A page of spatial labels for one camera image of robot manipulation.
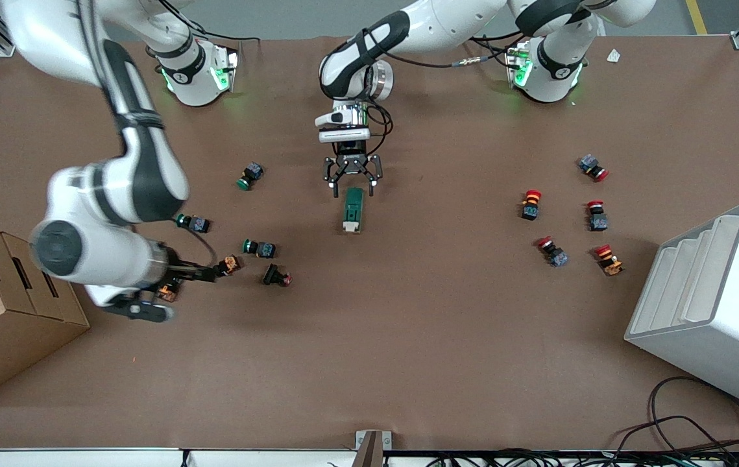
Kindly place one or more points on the white slotted storage rack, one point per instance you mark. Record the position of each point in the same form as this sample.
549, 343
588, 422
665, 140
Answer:
732, 337

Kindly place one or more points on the brown cardboard box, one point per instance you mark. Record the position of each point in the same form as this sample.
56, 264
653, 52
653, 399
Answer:
6, 337

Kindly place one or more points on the black switch with red tip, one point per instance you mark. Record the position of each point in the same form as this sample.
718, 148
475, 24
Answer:
273, 275

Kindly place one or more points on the red button orange block switch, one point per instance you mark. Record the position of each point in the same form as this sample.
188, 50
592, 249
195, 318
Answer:
610, 264
530, 209

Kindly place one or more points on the green push button switch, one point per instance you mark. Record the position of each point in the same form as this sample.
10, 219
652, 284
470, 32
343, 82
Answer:
264, 249
199, 225
251, 174

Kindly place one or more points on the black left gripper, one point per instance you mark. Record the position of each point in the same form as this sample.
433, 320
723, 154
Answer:
351, 159

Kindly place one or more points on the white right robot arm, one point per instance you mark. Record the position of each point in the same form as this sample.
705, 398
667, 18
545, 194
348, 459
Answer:
142, 181

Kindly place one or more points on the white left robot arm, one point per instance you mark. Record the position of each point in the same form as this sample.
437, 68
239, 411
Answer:
447, 23

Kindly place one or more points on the small white paper scrap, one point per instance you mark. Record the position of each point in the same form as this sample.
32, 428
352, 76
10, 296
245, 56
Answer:
614, 56

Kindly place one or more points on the metal table edge bracket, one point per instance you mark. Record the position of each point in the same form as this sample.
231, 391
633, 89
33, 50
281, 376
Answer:
372, 447

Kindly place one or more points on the orange black selector switch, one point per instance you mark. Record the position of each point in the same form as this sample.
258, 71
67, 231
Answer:
230, 264
168, 292

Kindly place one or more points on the green load switch white lever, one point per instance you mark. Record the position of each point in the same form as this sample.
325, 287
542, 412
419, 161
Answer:
353, 207

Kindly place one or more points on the red button grey block switch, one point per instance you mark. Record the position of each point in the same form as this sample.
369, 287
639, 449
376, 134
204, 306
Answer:
597, 222
590, 165
557, 257

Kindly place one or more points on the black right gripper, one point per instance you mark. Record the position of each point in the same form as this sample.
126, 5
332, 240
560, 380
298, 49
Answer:
182, 270

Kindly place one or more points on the brown table cover sheet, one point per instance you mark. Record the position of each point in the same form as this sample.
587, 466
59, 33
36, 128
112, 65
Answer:
408, 337

